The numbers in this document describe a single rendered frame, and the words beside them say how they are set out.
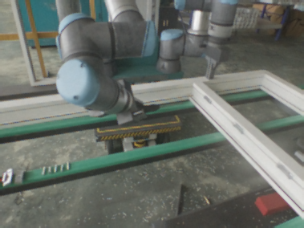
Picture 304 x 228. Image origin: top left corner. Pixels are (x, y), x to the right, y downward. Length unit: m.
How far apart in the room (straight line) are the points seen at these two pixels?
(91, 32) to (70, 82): 0.13
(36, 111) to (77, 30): 0.41
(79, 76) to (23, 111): 0.43
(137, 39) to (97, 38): 0.10
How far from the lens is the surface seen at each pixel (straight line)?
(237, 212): 0.95
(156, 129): 1.63
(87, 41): 0.51
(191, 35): 1.50
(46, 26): 4.40
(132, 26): 0.55
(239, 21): 5.04
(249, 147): 0.74
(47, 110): 0.84
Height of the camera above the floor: 1.34
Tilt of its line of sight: 35 degrees down
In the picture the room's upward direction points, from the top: 4 degrees clockwise
